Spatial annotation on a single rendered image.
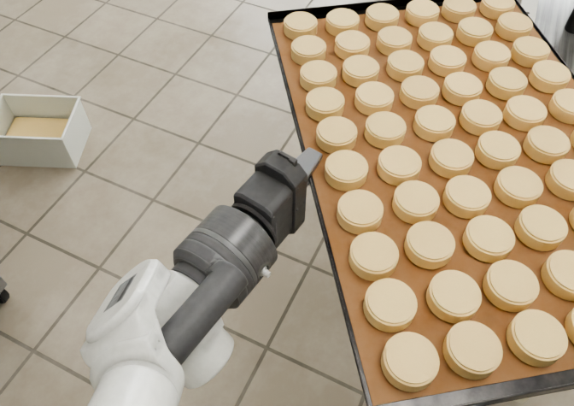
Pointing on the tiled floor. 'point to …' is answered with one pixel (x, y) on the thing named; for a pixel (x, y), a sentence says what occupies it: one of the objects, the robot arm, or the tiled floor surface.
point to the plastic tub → (42, 130)
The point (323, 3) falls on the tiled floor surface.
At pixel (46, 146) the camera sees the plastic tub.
